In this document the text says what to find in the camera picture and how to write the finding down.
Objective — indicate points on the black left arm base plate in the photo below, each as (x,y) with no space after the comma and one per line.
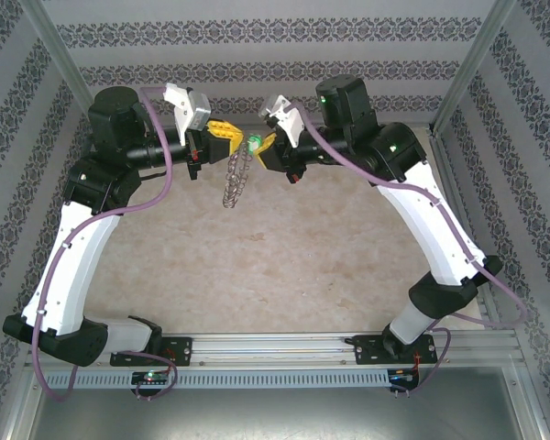
(181,350)

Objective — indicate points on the grey sheet metal panel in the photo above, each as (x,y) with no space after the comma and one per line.
(275,412)

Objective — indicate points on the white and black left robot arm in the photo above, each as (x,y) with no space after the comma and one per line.
(78,266)

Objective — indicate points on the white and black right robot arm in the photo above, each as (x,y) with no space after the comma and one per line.
(431,229)

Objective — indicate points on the wide aluminium mounting rail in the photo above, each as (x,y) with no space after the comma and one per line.
(266,348)

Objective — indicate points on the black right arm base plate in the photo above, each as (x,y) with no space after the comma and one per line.
(369,350)

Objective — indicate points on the green plastic key tag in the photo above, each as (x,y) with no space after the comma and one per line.
(255,143)

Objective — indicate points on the aluminium frame post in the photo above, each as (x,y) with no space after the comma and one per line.
(472,69)
(69,69)

